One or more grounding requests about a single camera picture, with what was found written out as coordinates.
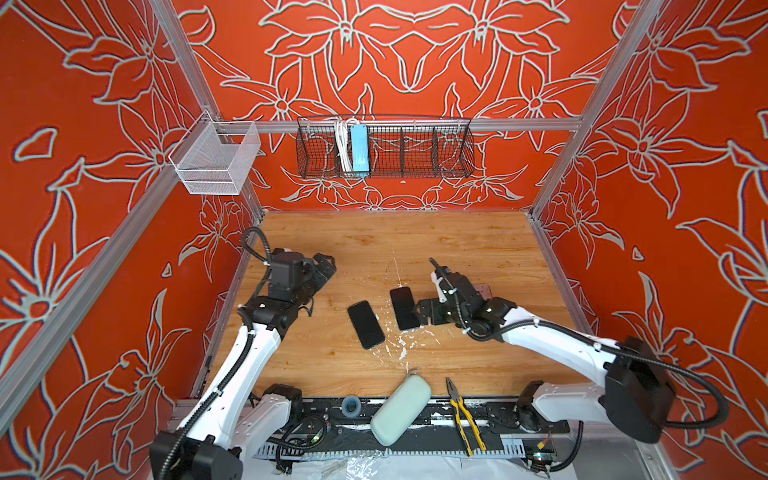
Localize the clear plastic wall bin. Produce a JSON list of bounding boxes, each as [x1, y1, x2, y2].
[[169, 112, 261, 195]]

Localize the black wire wall basket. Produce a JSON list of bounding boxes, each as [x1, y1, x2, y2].
[[296, 114, 476, 180]]

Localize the green circuit board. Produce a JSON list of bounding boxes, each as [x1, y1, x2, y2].
[[526, 441, 557, 465]]

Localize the light blue box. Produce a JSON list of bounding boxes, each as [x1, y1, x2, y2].
[[350, 123, 370, 177]]

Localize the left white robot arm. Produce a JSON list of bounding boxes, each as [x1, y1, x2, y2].
[[149, 227, 337, 479]]

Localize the yellow handled pliers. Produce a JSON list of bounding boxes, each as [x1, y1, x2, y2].
[[445, 378, 487, 457]]

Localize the blue tape roll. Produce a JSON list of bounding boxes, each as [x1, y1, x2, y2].
[[340, 395, 362, 419]]

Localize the mint green glasses case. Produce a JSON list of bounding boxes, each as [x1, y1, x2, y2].
[[370, 375, 432, 447]]

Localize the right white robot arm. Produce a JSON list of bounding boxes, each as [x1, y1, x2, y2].
[[413, 265, 730, 444]]

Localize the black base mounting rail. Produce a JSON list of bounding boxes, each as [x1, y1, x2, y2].
[[240, 396, 577, 462]]

